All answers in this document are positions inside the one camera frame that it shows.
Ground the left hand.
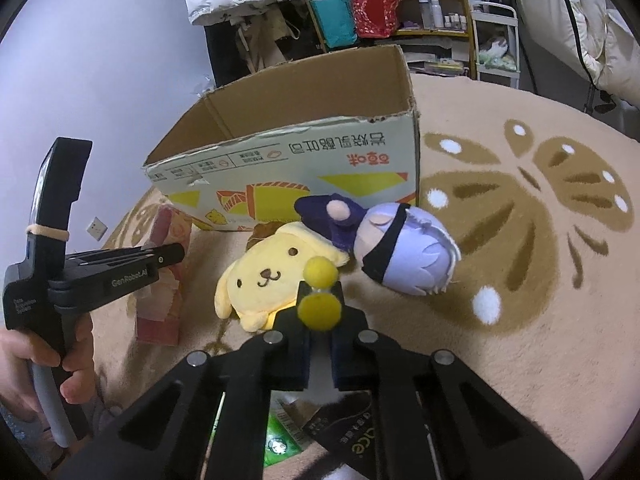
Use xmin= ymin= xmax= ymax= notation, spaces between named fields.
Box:
xmin=1 ymin=314 xmax=96 ymax=419

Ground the upper wall socket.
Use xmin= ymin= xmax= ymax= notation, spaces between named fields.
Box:
xmin=87 ymin=217 xmax=108 ymax=242

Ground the teal bag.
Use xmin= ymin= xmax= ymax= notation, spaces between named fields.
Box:
xmin=308 ymin=0 xmax=358 ymax=49

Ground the cardboard box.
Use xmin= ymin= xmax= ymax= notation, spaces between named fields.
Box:
xmin=143 ymin=44 xmax=420 ymax=231

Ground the red gift bag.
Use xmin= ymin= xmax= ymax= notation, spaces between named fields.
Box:
xmin=350 ymin=0 xmax=401 ymax=39

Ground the white trolley cart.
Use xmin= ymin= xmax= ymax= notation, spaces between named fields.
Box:
xmin=471 ymin=1 xmax=521 ymax=89

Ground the yellow dog plush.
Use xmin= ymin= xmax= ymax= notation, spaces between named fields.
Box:
xmin=214 ymin=221 xmax=349 ymax=333

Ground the white fluffy plush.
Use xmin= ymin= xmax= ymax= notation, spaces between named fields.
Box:
xmin=300 ymin=354 xmax=345 ymax=405

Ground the beige trench coat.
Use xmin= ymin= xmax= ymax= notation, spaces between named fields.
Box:
xmin=235 ymin=6 xmax=300 ymax=74

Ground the purple-haired doll plush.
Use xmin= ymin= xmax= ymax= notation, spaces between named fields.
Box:
xmin=294 ymin=194 xmax=461 ymax=296

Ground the black face tissue pack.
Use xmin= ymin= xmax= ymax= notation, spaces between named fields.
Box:
xmin=303 ymin=392 xmax=376 ymax=479

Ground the pink wrapped tissue pack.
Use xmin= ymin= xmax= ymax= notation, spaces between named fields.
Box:
xmin=134 ymin=205 xmax=192 ymax=346

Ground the green tissue pack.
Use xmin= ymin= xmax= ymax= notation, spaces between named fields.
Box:
xmin=264 ymin=392 xmax=311 ymax=468

